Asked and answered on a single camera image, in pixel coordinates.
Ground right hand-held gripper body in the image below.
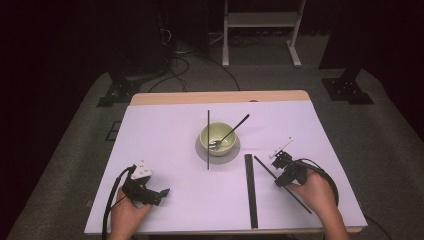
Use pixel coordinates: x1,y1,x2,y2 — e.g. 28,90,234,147
268,136,308,185

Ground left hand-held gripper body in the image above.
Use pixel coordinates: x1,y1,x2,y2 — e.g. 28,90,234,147
121,160,162,206

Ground thin black chopstick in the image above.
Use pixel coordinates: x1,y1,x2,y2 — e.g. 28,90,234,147
206,109,211,171
253,155,313,215

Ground row of black chopsticks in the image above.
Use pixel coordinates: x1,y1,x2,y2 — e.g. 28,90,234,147
244,153,260,230

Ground person's left hand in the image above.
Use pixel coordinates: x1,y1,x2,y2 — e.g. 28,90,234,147
107,194,153,240

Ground person's right hand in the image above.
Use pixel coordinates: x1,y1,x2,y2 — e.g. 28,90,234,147
287,169,338,223

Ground white table mat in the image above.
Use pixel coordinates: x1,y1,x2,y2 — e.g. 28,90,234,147
84,100,368,234

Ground grey round coaster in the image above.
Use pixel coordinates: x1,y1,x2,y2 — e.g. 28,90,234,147
194,134,241,166

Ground metal fork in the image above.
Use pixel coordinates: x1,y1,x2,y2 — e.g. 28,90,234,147
208,113,251,150

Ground pale green bowl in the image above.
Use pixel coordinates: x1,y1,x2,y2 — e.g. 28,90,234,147
199,122,238,157

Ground wooden table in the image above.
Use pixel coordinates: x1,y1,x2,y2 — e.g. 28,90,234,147
83,89,368,236

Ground black stand base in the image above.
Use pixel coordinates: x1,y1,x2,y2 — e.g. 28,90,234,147
321,67,375,106
96,71,142,108

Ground white metal stand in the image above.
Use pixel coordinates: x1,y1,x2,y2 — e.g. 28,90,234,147
221,0,307,69

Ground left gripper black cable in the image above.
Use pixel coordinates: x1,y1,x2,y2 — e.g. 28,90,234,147
101,164,138,240

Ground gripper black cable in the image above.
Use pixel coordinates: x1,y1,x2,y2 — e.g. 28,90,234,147
101,164,138,240
292,157,395,240

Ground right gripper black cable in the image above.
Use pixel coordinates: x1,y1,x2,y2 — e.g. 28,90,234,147
292,157,395,240

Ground black floor cable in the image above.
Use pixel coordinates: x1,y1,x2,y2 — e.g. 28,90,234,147
147,55,191,94
199,54,241,92

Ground tangle of black cables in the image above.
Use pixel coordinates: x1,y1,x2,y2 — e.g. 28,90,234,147
208,31,268,48

